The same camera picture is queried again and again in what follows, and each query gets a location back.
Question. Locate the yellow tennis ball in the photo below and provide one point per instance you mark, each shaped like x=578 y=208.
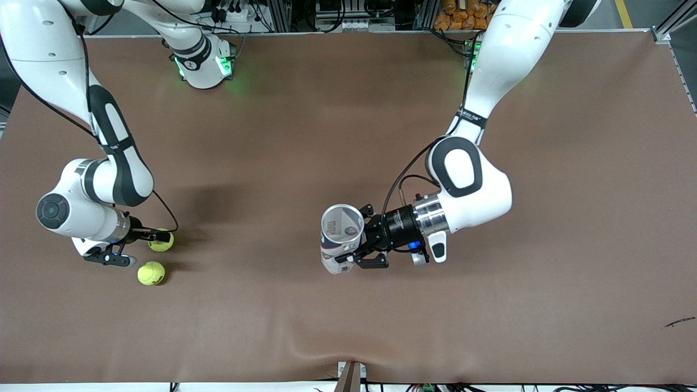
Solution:
x=151 y=273
x=163 y=244

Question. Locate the white power strip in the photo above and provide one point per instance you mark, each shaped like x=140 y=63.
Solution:
x=233 y=12

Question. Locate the green terminal connector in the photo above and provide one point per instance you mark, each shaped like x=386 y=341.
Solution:
x=427 y=387

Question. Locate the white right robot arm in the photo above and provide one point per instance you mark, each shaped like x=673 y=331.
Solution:
x=81 y=215

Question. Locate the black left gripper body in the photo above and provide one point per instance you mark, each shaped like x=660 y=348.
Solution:
x=399 y=222

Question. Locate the pile of orange packets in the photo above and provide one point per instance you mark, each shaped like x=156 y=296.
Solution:
x=457 y=15

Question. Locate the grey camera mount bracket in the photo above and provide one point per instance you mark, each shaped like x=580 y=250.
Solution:
x=350 y=377

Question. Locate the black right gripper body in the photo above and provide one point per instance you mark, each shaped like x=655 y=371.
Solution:
x=136 y=231

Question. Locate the aluminium frame profile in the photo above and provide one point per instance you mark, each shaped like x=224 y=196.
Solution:
x=675 y=22

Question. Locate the white blue tennis ball can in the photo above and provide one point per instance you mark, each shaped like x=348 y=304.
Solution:
x=340 y=234

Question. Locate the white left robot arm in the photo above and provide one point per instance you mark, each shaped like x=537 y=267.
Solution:
x=479 y=201

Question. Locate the white terminal block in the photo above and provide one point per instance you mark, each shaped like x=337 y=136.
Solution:
x=359 y=25

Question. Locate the brown table mat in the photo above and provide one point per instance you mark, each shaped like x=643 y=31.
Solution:
x=348 y=326

